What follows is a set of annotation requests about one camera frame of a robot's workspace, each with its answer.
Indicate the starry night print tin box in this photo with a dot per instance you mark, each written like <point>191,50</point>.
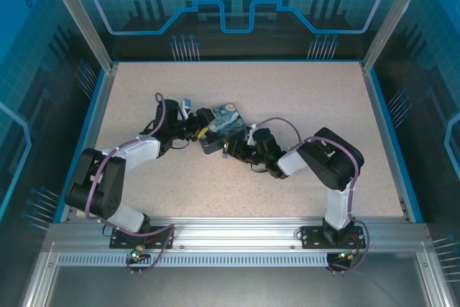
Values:
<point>226,123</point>

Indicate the aluminium mounting rail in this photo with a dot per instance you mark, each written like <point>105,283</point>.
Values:
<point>233,229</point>

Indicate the aluminium frame post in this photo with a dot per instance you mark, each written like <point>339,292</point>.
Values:
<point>82,19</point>
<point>391,19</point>

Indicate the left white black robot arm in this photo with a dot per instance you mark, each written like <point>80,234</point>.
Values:
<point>104,181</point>

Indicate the blue printed backdrop panel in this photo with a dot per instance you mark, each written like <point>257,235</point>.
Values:
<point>230,5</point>

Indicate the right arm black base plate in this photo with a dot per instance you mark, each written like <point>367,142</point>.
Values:
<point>311,237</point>

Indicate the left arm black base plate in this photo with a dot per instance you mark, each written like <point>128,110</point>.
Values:
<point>161,238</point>

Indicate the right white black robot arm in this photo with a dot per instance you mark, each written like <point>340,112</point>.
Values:
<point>338,163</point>

